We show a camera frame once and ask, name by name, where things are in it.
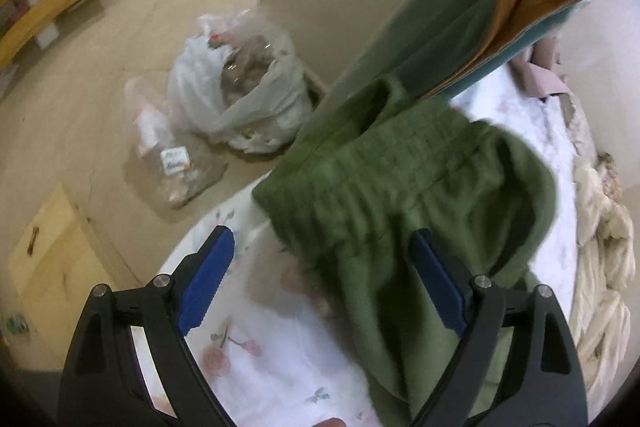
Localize pink cloth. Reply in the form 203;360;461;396
510;34;563;98

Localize clear plastic bag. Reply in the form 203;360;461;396
125;77;228;210

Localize white plastic bag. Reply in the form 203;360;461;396
167;9;313;152

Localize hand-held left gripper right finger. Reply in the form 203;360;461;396
410;228;588;427

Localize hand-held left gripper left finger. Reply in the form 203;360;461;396
57;225;236;427

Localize pale yellow flat board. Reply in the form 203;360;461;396
7;184;116;323

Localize cream quilt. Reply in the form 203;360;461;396
560;97;633;408

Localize floral white bed sheet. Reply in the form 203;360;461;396
157;62;581;427

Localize green pants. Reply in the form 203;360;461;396
252;74;558;427

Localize teal cloth with orange lining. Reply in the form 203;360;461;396
295;0;596;158

